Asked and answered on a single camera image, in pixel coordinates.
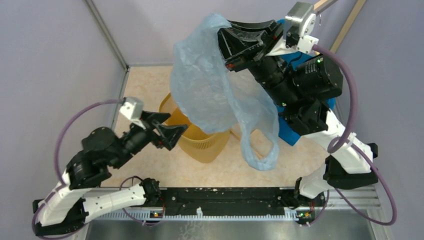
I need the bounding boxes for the yellow mesh trash bin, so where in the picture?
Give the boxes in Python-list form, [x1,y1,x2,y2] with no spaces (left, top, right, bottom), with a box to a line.
[159,93,230,164]

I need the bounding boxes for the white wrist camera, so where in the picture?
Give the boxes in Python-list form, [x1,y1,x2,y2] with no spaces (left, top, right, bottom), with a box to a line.
[266,1,319,56]
[119,96,146,129]

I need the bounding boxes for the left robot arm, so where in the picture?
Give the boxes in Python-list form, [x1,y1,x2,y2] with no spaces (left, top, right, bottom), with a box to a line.
[32,111,188,240]

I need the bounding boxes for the white cable duct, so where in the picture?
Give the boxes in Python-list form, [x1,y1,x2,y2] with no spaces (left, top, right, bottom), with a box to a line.
[96,208,312,222]

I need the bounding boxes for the blue plastic trash bag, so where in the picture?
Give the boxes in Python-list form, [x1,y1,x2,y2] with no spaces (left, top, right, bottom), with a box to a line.
[169,13,280,171]

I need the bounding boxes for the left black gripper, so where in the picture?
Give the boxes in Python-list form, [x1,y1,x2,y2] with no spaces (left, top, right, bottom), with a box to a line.
[111,109,190,169]

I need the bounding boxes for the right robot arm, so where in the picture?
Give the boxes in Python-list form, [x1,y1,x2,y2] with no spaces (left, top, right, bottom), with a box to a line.
[217,19,379,206]

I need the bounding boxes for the blue t-shirt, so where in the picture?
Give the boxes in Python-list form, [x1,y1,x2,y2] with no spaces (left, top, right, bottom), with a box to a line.
[276,18,337,147]

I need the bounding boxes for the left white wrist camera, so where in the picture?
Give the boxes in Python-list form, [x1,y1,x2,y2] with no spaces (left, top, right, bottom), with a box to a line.
[119,96,146,129]

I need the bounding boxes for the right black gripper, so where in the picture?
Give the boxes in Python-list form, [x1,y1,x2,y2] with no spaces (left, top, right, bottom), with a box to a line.
[204,16,301,110]

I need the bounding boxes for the metal corner post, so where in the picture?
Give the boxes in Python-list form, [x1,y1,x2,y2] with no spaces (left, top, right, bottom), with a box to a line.
[83,0,130,72]

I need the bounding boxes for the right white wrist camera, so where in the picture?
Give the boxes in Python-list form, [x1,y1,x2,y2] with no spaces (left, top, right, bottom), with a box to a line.
[266,1,319,56]

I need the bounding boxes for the wooden clothes rack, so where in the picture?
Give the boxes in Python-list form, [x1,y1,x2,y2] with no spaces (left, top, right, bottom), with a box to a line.
[228,0,368,160]

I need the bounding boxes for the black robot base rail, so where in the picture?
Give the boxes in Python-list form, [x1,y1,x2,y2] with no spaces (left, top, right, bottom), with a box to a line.
[155,186,316,218]

